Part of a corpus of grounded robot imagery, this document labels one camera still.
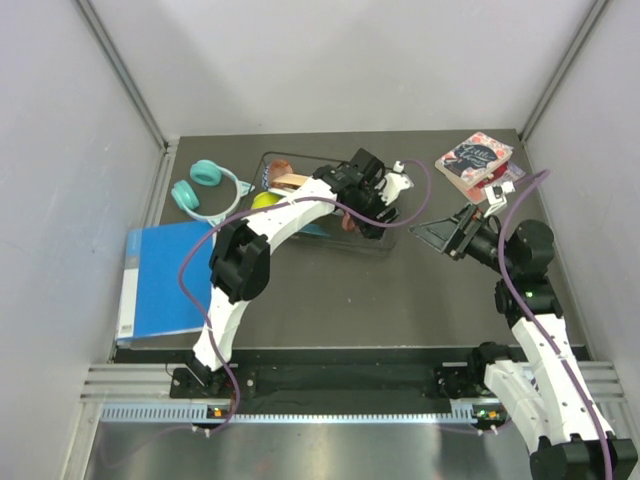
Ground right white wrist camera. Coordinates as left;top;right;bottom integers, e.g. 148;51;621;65
484;181;515;218

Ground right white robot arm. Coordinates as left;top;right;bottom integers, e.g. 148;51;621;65
410;205;639;479

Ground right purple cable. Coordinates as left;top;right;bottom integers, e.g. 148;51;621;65
497;169;616;480

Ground teal cat-ear headphones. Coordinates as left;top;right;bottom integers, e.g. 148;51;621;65
170;159;255;227

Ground blue white patterned bowl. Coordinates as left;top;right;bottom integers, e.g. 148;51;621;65
261;165;274;190

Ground teal scalloped plate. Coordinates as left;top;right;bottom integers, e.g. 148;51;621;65
300;224;330;238

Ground pink floral mug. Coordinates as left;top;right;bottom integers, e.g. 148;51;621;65
341;212;360;234

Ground black wire dish rack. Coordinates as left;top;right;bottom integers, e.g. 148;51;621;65
250;151;398;257

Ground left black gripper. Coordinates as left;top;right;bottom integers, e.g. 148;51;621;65
347;178;398;239

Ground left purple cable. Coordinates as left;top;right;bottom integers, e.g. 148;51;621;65
97;158;434;436

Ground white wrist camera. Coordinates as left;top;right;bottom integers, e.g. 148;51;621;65
484;181;515;218
375;161;414;206

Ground purple cable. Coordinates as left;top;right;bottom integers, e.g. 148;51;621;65
97;158;434;436
497;169;616;480

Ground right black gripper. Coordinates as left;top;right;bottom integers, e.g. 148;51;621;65
409;202;518;277

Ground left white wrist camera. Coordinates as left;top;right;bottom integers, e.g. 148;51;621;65
375;161;414;206

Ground lower pink book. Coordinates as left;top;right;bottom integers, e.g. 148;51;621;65
463;162;526;205

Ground beige bird plate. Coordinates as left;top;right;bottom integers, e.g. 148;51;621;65
270;173;309;189

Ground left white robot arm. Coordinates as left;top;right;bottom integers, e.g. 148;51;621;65
188;149;412;397

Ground blue folder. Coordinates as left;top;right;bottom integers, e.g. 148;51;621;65
115;221;211;346

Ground floral cover book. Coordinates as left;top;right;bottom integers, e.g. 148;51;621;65
435;132;514;191

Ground lime green bowl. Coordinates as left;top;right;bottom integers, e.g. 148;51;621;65
251;191;281;210

